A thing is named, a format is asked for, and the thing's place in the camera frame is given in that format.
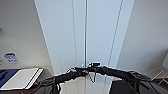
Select blue cloth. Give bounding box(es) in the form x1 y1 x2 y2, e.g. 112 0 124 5
0 69 16 88

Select white blue wall sign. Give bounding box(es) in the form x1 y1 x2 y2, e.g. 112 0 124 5
3 52 20 65

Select white table orange legs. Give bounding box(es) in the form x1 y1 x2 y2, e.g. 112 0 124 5
0 67 45 92

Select white wardrobe body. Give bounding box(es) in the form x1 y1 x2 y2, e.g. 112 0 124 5
33 0 136 94

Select white wardrobe door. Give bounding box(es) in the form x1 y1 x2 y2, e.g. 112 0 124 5
85 0 120 94
49 0 87 94

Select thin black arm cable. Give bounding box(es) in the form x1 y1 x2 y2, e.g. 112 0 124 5
87 71 98 84

